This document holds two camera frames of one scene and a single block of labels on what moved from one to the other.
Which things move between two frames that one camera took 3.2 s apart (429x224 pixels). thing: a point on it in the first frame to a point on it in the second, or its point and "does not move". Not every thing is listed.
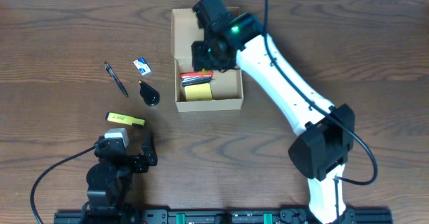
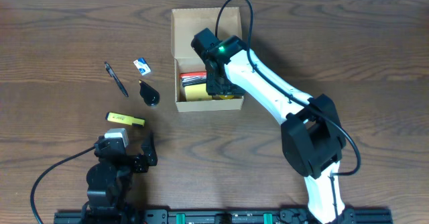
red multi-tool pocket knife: x=196 y=78 does not move
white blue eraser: x=142 y=66 does not move
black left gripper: x=133 y=161 does not move
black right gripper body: x=204 y=51 to x=220 y=84
